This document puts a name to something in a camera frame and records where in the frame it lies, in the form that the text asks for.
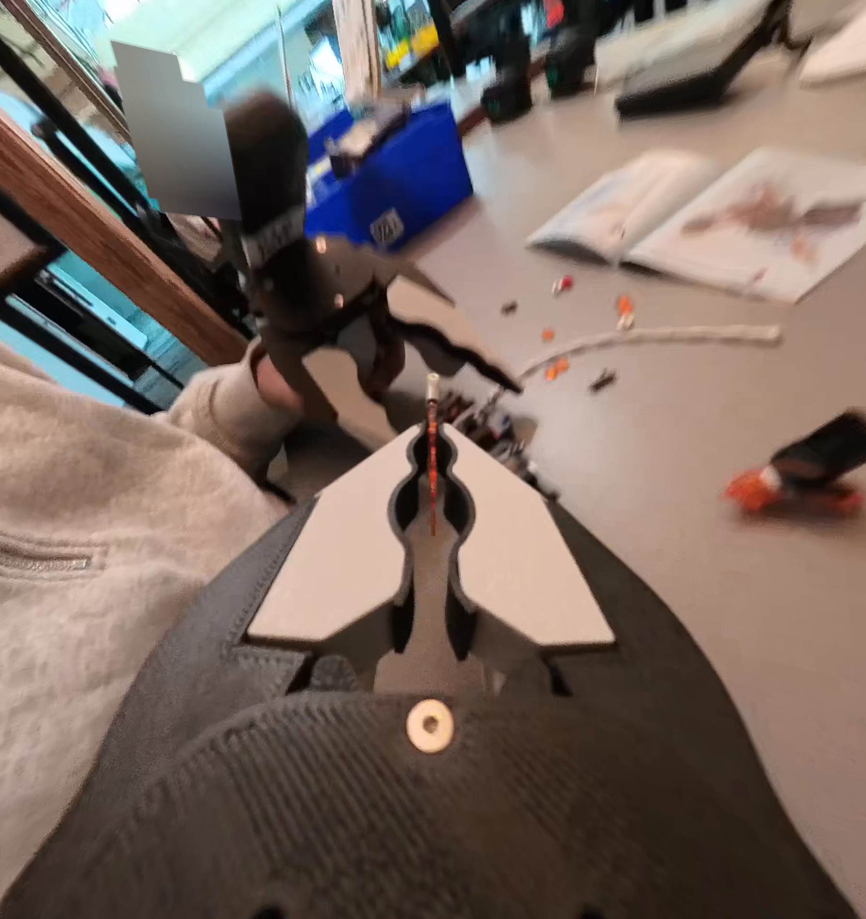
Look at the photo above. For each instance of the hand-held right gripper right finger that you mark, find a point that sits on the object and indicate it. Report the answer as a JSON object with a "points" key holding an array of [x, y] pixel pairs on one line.
{"points": [[530, 567]]}

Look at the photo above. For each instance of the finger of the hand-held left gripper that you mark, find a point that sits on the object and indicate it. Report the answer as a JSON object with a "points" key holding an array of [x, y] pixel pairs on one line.
{"points": [[433, 316], [350, 391]]}

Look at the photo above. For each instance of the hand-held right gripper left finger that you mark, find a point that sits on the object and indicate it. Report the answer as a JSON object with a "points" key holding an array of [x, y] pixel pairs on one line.
{"points": [[332, 567]]}

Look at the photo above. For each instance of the small white lego bar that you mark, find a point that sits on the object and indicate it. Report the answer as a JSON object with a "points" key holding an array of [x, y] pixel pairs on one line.
{"points": [[432, 395]]}

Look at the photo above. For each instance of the transparent orange lego flame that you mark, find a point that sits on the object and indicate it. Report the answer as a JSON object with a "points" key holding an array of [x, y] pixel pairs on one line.
{"points": [[431, 474]]}

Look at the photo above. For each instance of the black lego motorcycle model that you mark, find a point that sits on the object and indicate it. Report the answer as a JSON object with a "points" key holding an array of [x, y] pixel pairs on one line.
{"points": [[497, 438]]}

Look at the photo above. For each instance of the light grey lego connector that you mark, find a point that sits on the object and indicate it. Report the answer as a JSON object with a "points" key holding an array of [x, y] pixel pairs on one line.
{"points": [[602, 381]]}

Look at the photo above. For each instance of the person's left forearm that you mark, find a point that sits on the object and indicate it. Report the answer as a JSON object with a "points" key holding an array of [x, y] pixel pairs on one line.
{"points": [[225, 409]]}

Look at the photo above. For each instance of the black and orange lego assembly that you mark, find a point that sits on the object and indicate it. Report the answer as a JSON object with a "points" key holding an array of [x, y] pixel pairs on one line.
{"points": [[813, 467]]}

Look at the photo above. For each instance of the lego instruction booklet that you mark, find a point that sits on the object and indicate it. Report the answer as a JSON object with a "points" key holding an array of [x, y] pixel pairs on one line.
{"points": [[727, 222]]}

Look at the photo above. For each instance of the person's left hand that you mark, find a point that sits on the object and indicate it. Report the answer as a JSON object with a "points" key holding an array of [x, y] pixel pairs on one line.
{"points": [[282, 388]]}

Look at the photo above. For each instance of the blue plastic bin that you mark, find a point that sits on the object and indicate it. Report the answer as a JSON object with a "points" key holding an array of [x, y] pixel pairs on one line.
{"points": [[404, 179]]}

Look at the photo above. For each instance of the dark cardboard box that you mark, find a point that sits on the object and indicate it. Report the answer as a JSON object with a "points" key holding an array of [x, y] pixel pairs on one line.
{"points": [[365, 143]]}

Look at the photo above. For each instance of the black charger block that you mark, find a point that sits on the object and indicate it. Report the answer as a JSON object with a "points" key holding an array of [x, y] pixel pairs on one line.
{"points": [[569, 61], [508, 79]]}

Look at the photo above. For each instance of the grey zip hoodie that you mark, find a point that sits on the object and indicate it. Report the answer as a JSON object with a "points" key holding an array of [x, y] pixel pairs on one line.
{"points": [[81, 574]]}

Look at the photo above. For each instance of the black flat device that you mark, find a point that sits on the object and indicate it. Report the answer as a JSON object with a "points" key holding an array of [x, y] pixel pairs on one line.
{"points": [[677, 82]]}

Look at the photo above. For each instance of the wooden post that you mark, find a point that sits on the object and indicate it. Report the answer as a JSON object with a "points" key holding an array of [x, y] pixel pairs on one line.
{"points": [[103, 244]]}

